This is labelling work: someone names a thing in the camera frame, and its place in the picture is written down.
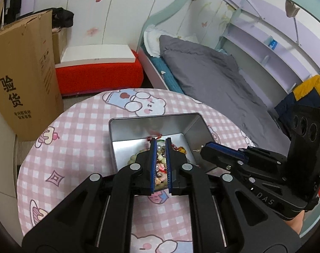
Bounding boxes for white wardrobe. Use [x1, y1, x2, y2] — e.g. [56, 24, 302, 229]
[18, 0, 191, 52]

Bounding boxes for large cardboard box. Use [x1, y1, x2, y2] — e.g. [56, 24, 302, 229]
[0, 9, 64, 141]

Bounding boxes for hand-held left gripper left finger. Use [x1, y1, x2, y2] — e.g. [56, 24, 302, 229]
[21, 137, 158, 253]

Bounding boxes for grey metal tin box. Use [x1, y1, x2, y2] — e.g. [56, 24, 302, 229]
[108, 113, 218, 173]

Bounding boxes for person's right forearm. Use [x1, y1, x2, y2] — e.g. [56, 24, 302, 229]
[286, 210, 305, 235]

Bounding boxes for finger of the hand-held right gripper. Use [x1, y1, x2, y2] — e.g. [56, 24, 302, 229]
[204, 141, 247, 160]
[200, 148, 233, 171]

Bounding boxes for beige hanging pouch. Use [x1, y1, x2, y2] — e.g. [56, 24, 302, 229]
[285, 1, 300, 17]

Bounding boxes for row of hanging clothes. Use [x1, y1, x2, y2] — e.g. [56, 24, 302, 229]
[3, 0, 23, 25]

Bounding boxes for purple bed shelves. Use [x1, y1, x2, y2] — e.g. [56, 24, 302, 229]
[218, 5, 320, 95]

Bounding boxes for green bunk bed frame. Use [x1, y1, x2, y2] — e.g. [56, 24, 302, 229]
[137, 0, 320, 239]

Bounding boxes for white pillow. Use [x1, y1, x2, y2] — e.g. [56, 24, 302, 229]
[144, 26, 161, 58]

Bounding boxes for grey blanket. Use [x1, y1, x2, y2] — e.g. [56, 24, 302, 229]
[159, 35, 292, 141]

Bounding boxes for red bench with white top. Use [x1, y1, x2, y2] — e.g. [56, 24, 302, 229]
[54, 45, 145, 96]

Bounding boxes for small cardboard box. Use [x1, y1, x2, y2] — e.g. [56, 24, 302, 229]
[52, 28, 68, 65]

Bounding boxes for teal bed sheet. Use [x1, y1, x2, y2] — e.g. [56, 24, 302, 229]
[150, 57, 185, 94]

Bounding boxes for pink checked tablecloth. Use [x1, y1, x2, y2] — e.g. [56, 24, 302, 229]
[18, 88, 255, 253]

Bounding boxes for pile of jewelry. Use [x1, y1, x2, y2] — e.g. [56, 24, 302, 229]
[127, 136, 188, 190]

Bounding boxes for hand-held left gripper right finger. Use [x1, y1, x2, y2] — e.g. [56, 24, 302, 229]
[165, 136, 301, 253]

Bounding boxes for blue and yellow jacket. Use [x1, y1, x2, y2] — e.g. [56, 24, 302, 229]
[275, 75, 320, 127]

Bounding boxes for black bag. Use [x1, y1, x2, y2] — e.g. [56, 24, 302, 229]
[52, 7, 75, 28]

